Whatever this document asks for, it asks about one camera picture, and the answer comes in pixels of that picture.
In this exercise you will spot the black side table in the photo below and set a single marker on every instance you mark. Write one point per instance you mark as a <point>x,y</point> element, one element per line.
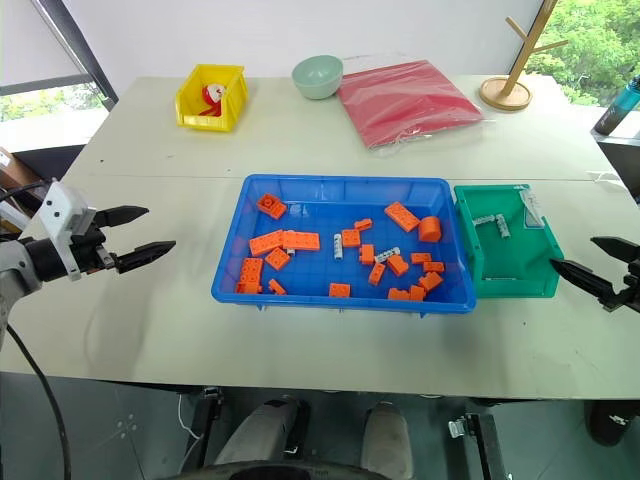
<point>622,160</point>

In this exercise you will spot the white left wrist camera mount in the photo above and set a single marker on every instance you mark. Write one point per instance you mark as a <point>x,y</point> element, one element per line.
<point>62,207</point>

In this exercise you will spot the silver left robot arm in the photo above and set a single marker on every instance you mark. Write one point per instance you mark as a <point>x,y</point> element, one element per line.
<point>12,270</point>

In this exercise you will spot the black table leg clamp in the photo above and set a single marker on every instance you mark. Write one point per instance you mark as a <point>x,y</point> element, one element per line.
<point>207,425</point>
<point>482,445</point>

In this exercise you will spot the grey rounded robot foot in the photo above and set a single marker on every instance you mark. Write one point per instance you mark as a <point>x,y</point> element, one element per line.
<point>386,440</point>
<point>260,435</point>

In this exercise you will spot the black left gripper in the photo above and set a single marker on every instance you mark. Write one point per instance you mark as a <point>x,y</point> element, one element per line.
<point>89,247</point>

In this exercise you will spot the yellow plastic bin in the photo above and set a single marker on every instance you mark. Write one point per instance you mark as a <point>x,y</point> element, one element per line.
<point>192,107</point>

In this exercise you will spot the blue plastic tray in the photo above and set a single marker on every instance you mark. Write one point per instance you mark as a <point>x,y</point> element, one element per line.
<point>320,215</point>

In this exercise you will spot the green plastic bin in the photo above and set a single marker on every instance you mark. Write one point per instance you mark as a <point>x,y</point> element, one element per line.
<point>505,260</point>

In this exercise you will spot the black window frame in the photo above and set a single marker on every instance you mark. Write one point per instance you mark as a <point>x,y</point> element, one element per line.
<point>75,55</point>

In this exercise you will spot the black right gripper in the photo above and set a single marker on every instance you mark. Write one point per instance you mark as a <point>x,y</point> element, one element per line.
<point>632,290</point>

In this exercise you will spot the pale green bowl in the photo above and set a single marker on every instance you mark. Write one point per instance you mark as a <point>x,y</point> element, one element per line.
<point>315,80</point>

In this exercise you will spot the orange square block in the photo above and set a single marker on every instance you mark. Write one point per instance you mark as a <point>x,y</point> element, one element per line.
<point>251,270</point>
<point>271,206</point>

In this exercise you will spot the red cloth in plastic bag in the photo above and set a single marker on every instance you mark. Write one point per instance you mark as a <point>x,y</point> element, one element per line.
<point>410,105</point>

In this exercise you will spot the red and white toy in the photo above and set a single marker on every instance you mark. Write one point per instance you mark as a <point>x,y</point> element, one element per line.
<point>212,96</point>

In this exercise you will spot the small orange block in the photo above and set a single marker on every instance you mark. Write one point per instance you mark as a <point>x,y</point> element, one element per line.
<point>367,254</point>
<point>398,294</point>
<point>248,287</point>
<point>364,224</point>
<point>351,238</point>
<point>398,266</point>
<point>431,282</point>
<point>277,287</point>
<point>339,290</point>
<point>417,293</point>
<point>421,258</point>
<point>276,258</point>
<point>377,273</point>
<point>434,267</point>

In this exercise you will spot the black round caster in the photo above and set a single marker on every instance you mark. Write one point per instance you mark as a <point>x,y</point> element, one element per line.
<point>612,422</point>

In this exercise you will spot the dark teal water bottle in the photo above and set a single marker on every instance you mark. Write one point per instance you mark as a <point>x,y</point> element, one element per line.
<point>617,110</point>

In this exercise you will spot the wooden mug tree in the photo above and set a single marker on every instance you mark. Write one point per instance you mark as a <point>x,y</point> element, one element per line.
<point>515,75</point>

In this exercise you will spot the white label card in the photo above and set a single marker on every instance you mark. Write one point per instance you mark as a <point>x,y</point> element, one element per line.
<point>532,212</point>

